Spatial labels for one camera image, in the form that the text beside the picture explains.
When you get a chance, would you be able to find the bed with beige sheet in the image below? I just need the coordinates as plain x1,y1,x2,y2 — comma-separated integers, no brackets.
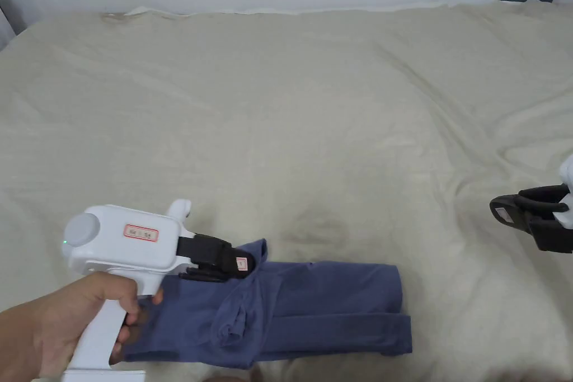
0,0,573,382

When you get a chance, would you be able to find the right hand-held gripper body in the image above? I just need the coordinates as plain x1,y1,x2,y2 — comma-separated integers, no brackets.
556,160,573,232

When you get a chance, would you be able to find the person's left forearm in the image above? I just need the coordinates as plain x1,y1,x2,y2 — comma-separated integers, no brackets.
0,301,36,382

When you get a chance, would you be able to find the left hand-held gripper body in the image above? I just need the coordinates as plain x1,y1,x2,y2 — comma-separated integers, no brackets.
62,198,199,382

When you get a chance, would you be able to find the dark blue shirt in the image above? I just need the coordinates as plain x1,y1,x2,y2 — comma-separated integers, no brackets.
120,238,413,372

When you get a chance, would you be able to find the person's left hand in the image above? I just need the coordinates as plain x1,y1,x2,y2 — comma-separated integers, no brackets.
20,272,165,382

